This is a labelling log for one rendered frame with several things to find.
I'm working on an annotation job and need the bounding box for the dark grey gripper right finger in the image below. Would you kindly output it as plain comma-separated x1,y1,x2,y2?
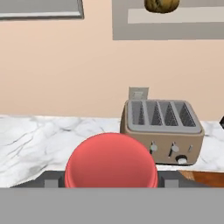
157,170,212,189

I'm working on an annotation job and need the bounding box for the brown bread loaf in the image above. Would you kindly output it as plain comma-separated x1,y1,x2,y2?
143,0,181,15

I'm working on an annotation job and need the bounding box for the brown wooden cutting board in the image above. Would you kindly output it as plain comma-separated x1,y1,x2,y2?
178,170,224,189

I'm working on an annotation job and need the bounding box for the grey open wall cabinet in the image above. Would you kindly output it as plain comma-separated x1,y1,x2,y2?
111,0,224,41

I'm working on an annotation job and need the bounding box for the grey wall socket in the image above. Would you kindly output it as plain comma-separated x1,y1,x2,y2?
128,86,150,102

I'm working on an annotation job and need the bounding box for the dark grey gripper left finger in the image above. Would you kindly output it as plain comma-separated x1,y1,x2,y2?
11,170,67,189

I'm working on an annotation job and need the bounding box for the red round bowl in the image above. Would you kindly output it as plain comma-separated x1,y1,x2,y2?
64,131,159,189

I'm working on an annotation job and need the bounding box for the beige four-slot toaster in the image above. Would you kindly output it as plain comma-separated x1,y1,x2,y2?
119,99,206,166

